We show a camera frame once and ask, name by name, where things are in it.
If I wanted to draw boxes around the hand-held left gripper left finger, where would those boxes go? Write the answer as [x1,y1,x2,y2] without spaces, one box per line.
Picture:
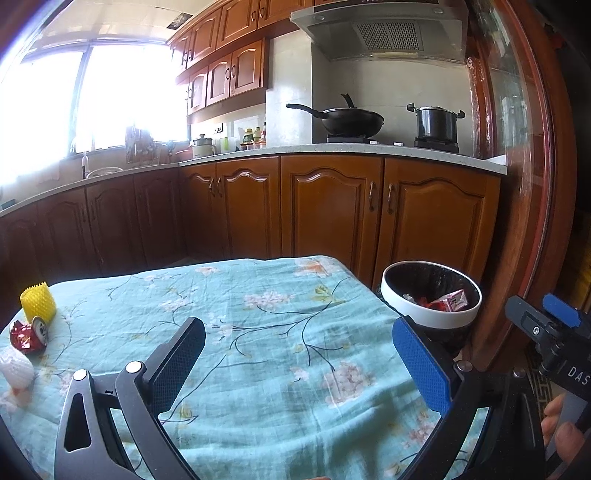
[54,316,207,480]

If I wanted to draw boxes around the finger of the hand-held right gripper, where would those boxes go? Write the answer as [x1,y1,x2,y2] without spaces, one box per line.
[504,295,551,344]
[542,293,583,329]

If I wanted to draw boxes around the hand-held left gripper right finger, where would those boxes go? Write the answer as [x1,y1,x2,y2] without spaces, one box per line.
[392,316,546,480]

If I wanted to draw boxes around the white black trash bin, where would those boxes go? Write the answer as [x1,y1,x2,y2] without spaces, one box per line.
[379,261,483,356]

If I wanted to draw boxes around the red white small carton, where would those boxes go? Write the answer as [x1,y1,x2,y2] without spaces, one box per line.
[429,288,469,311]

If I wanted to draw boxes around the person's right hand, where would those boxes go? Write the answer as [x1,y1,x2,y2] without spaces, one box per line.
[541,394,591,472]

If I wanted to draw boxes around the floral teal tablecloth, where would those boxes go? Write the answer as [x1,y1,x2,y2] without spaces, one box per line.
[0,256,490,480]

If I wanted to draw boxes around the crushed red can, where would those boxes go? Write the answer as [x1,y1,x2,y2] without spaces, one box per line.
[9,316,51,354]

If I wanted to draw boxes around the yellow foam fruit net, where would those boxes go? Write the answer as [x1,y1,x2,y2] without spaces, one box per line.
[19,282,57,324]

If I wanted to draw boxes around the white foam fruit net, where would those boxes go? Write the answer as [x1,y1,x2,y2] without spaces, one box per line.
[0,346,35,386]

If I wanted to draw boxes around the wooden base cabinets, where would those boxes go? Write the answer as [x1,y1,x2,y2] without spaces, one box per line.
[0,154,502,296]

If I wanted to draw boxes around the gas stove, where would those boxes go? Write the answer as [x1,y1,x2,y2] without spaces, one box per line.
[325,134,462,154]

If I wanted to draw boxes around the steel cooking pot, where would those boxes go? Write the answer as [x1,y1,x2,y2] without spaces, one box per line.
[406,102,466,141]

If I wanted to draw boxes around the white rice cooker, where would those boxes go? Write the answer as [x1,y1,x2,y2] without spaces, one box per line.
[191,134,218,160]

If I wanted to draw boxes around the utensil rack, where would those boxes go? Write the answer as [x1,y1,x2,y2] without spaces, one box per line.
[124,124,160,164]

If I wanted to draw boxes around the sink faucet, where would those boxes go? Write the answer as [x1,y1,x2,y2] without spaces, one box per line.
[69,141,90,180]

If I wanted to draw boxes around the black wok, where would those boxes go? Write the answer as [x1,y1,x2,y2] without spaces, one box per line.
[286,102,385,136]

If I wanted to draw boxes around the kitchen window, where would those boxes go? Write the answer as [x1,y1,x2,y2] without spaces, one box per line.
[0,39,190,185]

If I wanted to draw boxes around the steel range hood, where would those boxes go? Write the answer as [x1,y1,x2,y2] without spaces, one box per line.
[290,0,472,63]

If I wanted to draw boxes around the wooden door frame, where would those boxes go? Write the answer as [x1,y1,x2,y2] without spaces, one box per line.
[466,0,561,370]

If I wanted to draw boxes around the wooden wall cabinets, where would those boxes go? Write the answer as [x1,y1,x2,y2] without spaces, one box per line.
[166,0,315,123]

